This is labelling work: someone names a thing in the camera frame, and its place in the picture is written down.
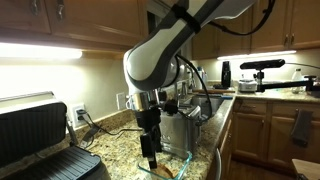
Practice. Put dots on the clear glass bottle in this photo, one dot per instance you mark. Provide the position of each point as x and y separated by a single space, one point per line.
297 81

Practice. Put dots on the blue capped bottle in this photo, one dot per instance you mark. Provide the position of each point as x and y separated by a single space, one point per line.
201 78

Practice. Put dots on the wooden lower drawer cabinet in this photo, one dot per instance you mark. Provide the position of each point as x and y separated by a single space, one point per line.
225 146

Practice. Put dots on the stainless steel two-slot toaster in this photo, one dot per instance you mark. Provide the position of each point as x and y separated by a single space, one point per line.
180 133

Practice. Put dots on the dark hanging towel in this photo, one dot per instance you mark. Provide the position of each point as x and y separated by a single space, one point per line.
301 128

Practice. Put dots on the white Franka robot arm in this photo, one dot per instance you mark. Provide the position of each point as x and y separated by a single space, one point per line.
156 56

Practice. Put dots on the small white appliance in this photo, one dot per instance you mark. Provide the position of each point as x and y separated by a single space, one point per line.
247 85

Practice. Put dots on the under-cabinet strip light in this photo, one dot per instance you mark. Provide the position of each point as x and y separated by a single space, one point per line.
256 55
40 51

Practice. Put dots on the clear glass dish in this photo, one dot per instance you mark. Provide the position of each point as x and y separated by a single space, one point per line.
182 166

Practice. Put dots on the steel kitchen sink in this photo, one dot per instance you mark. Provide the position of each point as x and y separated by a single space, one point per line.
203 103

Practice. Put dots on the black panini grill press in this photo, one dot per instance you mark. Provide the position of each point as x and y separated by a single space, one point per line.
36 133

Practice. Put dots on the white wall outlet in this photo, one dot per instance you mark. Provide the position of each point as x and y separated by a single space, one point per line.
74 110

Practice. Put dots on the toasted bread slice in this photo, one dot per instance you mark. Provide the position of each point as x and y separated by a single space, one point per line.
166 171

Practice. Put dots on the tall black appliance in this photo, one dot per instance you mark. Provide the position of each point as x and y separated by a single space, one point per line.
226 75

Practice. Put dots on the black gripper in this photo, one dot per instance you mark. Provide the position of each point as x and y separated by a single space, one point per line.
150 118

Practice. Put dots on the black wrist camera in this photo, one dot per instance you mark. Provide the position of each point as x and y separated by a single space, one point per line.
147 145

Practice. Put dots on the light wooden stool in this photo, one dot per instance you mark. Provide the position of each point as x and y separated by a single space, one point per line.
308 168

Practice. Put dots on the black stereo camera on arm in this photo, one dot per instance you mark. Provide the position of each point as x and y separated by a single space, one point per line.
263 64

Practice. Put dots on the white wall switch plate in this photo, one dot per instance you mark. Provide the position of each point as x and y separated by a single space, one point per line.
120 101

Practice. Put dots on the wooden upper cabinet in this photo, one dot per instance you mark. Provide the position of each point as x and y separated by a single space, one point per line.
293 23
93 20

